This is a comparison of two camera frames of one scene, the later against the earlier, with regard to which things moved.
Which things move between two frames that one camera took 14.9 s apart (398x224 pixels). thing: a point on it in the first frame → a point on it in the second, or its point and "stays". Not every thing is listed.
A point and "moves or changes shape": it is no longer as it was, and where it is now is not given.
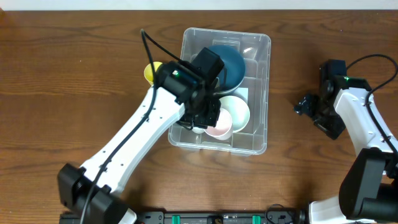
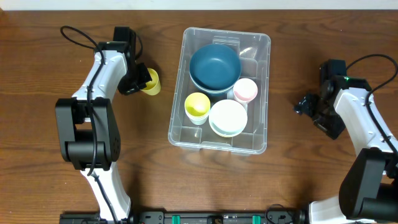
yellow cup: x=148 y=71 moves or changes shape
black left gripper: x=204 y=115 → x=137 y=82
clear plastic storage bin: x=255 y=50 stays
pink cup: x=223 y=129 → x=245 y=91
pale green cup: x=197 y=130 moves or changes shape
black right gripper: x=306 y=104 stays
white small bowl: x=239 y=110 stays
